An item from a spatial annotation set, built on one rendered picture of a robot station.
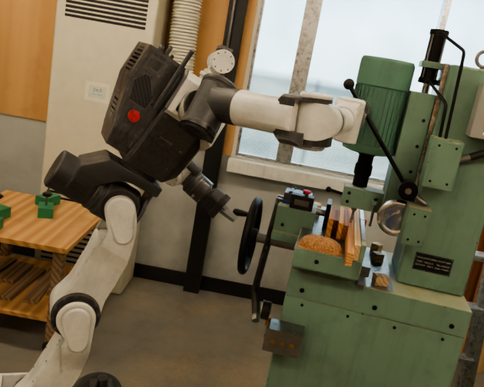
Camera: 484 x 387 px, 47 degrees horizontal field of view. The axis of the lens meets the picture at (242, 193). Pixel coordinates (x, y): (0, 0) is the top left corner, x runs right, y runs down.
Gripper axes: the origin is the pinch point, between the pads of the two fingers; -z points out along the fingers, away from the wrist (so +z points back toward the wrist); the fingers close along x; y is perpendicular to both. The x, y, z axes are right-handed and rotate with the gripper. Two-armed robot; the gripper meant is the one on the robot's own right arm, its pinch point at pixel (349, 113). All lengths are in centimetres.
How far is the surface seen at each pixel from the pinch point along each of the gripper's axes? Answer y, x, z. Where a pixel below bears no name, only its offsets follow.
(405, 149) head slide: 19.3, -9.6, -7.0
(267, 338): 49, 56, 16
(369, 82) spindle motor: -5.1, -9.9, -6.4
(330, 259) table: 35.1, 25.3, 14.7
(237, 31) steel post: -61, 35, -127
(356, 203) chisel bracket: 28.6, 13.0, -10.6
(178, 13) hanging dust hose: -83, 55, -113
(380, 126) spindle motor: 8.8, -6.3, -5.9
